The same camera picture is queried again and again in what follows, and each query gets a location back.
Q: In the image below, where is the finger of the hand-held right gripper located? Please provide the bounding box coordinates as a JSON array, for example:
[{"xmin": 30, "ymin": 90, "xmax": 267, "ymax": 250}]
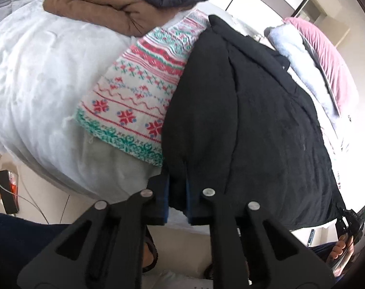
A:
[{"xmin": 335, "ymin": 202, "xmax": 356, "ymax": 242}]

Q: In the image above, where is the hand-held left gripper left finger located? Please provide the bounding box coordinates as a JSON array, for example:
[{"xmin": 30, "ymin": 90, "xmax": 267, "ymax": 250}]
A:
[{"xmin": 17, "ymin": 173, "xmax": 171, "ymax": 289}]

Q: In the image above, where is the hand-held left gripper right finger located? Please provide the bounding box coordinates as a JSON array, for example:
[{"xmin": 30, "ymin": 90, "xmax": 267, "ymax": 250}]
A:
[{"xmin": 185, "ymin": 176, "xmax": 335, "ymax": 289}]

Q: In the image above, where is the black coat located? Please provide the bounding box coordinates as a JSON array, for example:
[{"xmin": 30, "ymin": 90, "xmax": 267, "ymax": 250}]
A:
[{"xmin": 161, "ymin": 14, "xmax": 347, "ymax": 227}]

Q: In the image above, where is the person's right hand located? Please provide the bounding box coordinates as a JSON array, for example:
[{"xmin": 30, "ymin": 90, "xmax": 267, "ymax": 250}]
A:
[{"xmin": 327, "ymin": 235, "xmax": 356, "ymax": 261}]

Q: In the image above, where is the person's right leg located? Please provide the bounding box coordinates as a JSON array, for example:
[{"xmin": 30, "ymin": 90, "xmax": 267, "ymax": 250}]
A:
[{"xmin": 309, "ymin": 242, "xmax": 335, "ymax": 264}]

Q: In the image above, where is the person's leg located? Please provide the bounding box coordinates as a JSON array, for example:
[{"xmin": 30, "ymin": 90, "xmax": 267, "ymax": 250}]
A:
[
  {"xmin": 0, "ymin": 211, "xmax": 79, "ymax": 289},
  {"xmin": 309, "ymin": 242, "xmax": 335, "ymax": 264}
]

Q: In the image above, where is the dark slipper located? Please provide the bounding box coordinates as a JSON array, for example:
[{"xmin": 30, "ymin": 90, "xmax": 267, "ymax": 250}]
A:
[{"xmin": 142, "ymin": 227, "xmax": 159, "ymax": 274}]

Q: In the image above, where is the patterned knit blanket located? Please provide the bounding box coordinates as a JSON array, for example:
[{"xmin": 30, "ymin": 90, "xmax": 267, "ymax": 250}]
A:
[{"xmin": 72, "ymin": 9, "xmax": 210, "ymax": 167}]

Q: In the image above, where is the person's left leg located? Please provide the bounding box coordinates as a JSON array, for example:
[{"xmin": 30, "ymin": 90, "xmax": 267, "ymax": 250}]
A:
[{"xmin": 0, "ymin": 211, "xmax": 79, "ymax": 289}]

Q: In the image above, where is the black device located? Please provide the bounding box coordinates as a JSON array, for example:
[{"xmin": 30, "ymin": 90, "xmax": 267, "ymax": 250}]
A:
[{"xmin": 0, "ymin": 170, "xmax": 20, "ymax": 215}]

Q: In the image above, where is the pink velvet pillow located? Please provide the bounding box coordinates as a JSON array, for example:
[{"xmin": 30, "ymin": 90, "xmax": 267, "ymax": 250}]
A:
[{"xmin": 283, "ymin": 16, "xmax": 359, "ymax": 112}]

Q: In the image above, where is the light blue fleece blanket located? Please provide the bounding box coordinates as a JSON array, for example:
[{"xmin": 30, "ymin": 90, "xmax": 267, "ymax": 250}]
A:
[{"xmin": 264, "ymin": 24, "xmax": 342, "ymax": 124}]

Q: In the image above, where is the brown folded garment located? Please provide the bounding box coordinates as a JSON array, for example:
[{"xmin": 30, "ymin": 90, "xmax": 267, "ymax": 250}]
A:
[{"xmin": 43, "ymin": 0, "xmax": 195, "ymax": 37}]

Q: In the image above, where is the white cable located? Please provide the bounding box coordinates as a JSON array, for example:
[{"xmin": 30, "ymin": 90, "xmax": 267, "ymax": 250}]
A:
[{"xmin": 0, "ymin": 157, "xmax": 52, "ymax": 225}]

